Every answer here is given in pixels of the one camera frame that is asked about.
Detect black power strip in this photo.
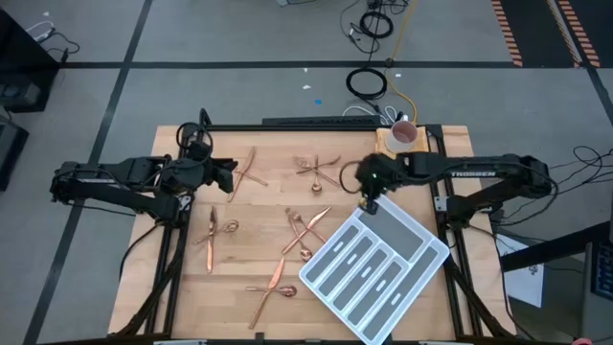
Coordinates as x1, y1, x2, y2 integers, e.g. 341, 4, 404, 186
261, 115, 383, 127

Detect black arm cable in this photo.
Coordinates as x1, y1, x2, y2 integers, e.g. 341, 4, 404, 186
338, 159, 366, 196
175, 121, 215, 162

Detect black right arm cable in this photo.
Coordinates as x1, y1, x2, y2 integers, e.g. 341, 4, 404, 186
338, 159, 366, 196

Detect yellow folded cloth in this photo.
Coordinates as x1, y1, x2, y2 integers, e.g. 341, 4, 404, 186
375, 126, 431, 162

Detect white floor cables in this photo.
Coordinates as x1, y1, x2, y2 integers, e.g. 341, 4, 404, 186
342, 103, 399, 126

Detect rose gold spoon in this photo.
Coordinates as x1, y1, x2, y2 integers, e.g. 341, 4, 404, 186
311, 153, 324, 195
244, 285, 298, 298
289, 215, 314, 264
193, 218, 240, 246

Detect yellow floor cable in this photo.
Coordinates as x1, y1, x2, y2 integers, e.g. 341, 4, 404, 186
382, 0, 420, 125

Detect black cable coil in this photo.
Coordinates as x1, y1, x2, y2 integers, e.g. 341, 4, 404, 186
345, 66, 388, 102
358, 10, 395, 40

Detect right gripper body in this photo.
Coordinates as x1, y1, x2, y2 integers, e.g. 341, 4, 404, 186
356, 153, 404, 199

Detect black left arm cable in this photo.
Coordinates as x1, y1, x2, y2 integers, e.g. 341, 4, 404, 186
175, 121, 215, 162

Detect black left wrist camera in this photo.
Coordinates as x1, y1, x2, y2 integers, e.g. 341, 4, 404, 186
191, 140, 215, 162

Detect grey equipment cart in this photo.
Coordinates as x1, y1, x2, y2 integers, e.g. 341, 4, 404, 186
579, 241, 613, 345

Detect black equipment box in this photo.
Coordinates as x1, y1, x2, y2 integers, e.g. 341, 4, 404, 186
0, 118, 31, 193

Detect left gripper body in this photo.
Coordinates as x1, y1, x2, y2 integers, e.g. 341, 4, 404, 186
190, 155, 227, 191

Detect black cabinet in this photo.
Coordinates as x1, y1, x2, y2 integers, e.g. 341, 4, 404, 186
0, 8, 61, 115

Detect thin black floor cable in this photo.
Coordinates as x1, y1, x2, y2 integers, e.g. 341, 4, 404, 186
338, 0, 414, 69

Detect white paper sheet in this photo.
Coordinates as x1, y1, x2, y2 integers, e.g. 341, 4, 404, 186
494, 233, 546, 310

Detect black mat orange striped edge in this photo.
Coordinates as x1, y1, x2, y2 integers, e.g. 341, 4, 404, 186
489, 0, 613, 69

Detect black power cable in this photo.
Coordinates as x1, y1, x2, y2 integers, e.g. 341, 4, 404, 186
118, 222, 167, 282

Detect white plastic cutlery tray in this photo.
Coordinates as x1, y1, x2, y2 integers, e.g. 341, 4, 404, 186
298, 193, 452, 345

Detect white cup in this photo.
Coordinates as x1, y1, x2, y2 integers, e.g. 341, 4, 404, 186
385, 119, 420, 155

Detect black cable bundle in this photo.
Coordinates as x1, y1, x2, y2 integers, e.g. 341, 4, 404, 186
478, 145, 613, 227

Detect white cable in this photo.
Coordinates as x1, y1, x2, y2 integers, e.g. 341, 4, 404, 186
24, 19, 57, 43

